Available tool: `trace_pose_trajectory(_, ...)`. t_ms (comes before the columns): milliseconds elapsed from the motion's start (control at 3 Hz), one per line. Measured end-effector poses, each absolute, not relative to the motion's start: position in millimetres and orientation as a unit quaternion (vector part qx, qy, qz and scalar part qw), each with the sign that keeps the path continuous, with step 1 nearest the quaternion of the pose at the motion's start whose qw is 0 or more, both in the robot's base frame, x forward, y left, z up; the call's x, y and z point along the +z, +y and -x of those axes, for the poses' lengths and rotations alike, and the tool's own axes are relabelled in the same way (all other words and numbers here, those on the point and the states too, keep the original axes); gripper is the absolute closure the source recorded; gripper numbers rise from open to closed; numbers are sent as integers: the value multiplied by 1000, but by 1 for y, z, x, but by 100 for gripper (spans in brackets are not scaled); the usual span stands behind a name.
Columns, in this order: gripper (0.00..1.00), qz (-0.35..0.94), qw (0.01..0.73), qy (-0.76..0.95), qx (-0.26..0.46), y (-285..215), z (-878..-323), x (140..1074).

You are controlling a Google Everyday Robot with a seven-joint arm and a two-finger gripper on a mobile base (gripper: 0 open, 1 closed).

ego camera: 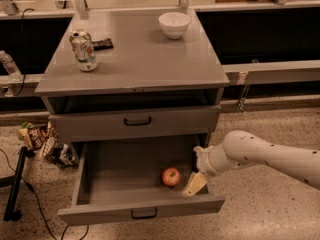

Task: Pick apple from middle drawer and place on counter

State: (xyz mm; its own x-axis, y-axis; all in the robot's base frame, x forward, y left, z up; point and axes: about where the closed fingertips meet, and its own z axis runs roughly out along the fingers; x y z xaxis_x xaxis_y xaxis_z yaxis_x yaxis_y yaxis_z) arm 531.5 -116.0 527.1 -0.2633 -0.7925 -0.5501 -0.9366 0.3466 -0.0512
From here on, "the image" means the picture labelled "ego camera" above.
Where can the clear plastic water bottle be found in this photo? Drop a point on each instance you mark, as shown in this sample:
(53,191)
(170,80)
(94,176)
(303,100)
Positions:
(10,66)

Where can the grey metal rail frame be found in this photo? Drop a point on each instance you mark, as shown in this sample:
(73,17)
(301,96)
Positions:
(284,71)

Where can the closed grey top drawer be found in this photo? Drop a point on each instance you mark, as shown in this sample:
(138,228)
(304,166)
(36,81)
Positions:
(126,124)

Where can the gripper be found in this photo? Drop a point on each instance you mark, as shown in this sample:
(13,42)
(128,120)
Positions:
(204,164)

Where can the white ceramic bowl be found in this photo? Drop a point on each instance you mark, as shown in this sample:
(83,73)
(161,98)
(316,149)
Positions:
(174,24)

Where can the open grey middle drawer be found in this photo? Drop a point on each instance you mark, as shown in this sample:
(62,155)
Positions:
(121,180)

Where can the dark snack bar wrapper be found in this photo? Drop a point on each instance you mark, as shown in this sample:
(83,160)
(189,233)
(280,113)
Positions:
(103,44)

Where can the red apple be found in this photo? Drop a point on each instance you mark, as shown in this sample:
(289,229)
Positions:
(171,177)

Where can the brown chip bag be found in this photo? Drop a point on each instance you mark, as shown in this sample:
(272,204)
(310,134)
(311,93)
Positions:
(34,136)

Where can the green white soda can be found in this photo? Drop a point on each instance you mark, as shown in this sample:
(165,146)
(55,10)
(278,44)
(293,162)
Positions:
(83,49)

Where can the grey drawer cabinet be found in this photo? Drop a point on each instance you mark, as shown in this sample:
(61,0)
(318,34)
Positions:
(143,70)

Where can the dark patterned snack bag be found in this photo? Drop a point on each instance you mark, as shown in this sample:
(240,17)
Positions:
(57,153)

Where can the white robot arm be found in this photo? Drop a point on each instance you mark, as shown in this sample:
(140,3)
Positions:
(240,149)

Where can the metal bracket under rail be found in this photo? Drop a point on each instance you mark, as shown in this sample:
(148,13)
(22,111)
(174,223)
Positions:
(242,98)

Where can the black metal stand leg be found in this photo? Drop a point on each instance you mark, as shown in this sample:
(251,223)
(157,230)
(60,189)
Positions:
(11,214)

